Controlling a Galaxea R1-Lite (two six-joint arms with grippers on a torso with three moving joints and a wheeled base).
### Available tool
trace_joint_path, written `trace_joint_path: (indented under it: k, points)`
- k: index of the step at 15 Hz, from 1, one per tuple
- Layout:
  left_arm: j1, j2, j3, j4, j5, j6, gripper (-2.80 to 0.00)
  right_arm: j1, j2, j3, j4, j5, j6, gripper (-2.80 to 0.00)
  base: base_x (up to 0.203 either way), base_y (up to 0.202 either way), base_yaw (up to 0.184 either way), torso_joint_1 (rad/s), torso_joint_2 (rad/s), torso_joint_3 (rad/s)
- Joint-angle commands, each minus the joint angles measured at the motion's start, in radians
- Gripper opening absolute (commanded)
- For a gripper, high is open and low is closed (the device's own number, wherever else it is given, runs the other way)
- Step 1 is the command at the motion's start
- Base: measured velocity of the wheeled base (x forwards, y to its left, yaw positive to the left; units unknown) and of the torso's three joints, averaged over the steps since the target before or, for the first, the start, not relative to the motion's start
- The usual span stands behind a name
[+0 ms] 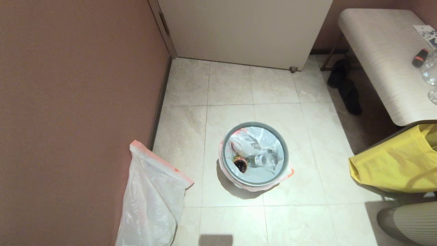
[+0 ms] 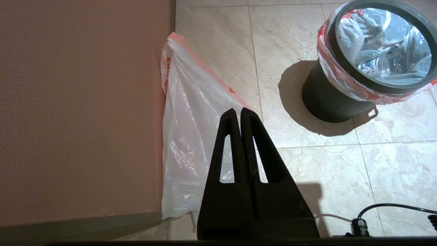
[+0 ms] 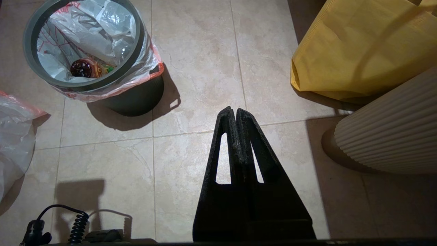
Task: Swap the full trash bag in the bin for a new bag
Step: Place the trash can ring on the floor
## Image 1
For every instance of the clear plastic bag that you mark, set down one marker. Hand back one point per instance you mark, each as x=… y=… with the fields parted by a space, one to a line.
x=259 y=176

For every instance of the yellow fabric bag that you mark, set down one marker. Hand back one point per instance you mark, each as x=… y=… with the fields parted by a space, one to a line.
x=396 y=164

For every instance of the round colourful food cup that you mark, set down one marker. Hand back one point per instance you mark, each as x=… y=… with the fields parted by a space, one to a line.
x=240 y=164

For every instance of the clear plastic bottle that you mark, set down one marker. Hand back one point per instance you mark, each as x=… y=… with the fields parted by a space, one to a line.
x=263 y=160

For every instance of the white door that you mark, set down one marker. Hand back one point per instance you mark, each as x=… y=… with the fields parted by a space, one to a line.
x=245 y=30

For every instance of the black slipper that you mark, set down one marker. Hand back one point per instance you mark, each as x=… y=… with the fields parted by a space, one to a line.
x=338 y=73
x=351 y=99

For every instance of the thin metal bench leg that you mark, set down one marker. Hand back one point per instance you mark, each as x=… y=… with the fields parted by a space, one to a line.
x=333 y=51

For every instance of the beige wood grain bench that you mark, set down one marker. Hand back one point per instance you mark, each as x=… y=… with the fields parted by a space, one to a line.
x=385 y=58

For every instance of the small black red object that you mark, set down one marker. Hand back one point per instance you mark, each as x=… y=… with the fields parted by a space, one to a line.
x=420 y=58

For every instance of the grey ribbed cushion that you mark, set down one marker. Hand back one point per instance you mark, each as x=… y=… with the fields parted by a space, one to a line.
x=409 y=222

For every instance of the clear glass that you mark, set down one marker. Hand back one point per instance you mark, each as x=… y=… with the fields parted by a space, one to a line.
x=431 y=70
x=434 y=95

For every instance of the white blue printed card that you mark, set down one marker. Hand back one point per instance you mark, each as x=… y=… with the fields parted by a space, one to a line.
x=428 y=32

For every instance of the white door frame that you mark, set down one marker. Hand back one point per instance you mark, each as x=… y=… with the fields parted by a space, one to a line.
x=162 y=24

